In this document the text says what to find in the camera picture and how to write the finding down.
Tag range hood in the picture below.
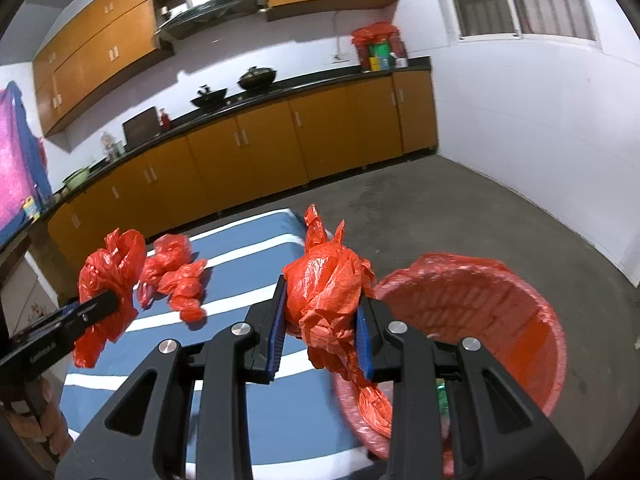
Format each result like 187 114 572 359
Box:
151 0 271 42

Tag wooden lower kitchen cabinets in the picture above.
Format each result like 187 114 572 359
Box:
47 71 440 267

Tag white wall cable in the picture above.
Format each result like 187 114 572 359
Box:
334 9 347 58

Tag red bag on boxes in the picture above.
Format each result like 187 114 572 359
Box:
351 22 408 68

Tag blue white striped table cover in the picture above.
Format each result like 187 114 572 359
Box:
60 208 396 480

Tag person's left hand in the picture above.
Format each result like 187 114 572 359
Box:
0 377 74 461

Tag clear jar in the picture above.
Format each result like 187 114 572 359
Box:
100 132 126 156

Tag white flowered cabinet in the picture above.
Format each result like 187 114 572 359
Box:
0 249 67 356

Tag black wok with lid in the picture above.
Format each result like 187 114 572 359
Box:
237 65 279 92

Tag pink hanging cloth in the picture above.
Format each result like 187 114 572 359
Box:
0 81 54 242

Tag green basin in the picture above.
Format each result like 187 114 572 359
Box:
62 167 92 190

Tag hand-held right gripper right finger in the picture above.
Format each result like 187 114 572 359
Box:
356 297 586 480

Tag red lined trash basket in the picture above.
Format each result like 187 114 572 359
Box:
332 252 568 478

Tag large red plastic bag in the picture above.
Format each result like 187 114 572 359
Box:
282 204 378 388

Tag barred window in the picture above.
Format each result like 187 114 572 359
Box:
440 0 601 44

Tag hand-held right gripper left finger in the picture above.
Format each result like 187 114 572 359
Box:
55 275 288 480

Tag dark brown board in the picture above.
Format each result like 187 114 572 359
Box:
122 106 162 149

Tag small crumpled red plastic bag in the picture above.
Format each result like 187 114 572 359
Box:
136 234 208 323

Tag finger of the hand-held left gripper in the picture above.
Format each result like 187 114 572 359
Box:
70 290 121 333

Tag black kitchen countertop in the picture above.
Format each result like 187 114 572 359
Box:
35 57 432 226

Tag green box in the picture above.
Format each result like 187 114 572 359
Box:
367 44 391 71

